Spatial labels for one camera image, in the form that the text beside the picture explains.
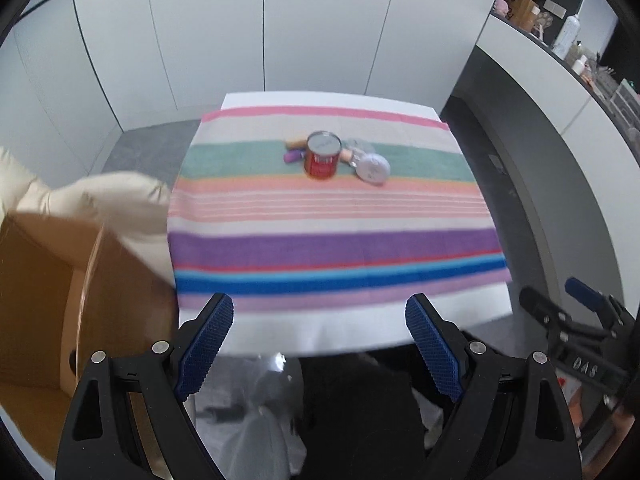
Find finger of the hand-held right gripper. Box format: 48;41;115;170
564;276;637;335
519;286;571;343

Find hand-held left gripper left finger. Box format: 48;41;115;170
55;292;235;480

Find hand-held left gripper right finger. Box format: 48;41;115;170
404;294;586;480

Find large cardboard box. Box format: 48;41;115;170
0;212;181;461

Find white round compact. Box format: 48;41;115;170
356;152;391;187

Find red tin can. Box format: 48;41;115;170
303;131;342;180

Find red packet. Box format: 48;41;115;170
557;377;583;423

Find person's black trousers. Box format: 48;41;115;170
300;350;431;480

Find grey fluffy seat cover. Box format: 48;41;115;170
192;355;306;480

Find striped cloth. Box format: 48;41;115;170
166;105;512;311

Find cream padded chair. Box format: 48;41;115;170
0;146;176;291

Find clear plastic drawers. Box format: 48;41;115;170
612;80;640;131

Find white curved counter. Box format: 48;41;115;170
440;12;640;321

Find paw print card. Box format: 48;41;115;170
532;7;553;38

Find small brown printed box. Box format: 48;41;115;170
510;0;543;31

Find white wardrobe doors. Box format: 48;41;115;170
0;0;511;133

